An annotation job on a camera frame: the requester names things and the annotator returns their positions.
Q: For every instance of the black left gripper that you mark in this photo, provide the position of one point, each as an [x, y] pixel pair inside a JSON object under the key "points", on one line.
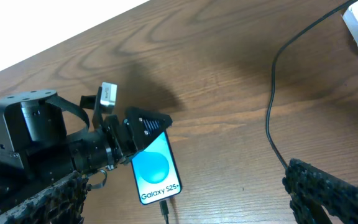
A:
{"points": [[136, 133]]}

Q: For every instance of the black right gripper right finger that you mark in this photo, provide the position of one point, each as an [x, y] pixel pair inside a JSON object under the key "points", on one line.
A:
{"points": [[316, 194]]}

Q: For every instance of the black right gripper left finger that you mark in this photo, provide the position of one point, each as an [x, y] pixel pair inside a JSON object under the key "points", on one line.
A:
{"points": [[62, 202]]}

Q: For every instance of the blue Galaxy smartphone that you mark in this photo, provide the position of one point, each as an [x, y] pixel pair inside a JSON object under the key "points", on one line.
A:
{"points": [[155, 172]]}

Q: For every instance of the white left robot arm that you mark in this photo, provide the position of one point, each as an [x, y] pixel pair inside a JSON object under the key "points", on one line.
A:
{"points": [[49, 147]]}

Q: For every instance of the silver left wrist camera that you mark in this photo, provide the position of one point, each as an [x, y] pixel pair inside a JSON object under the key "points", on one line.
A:
{"points": [[108, 97]]}

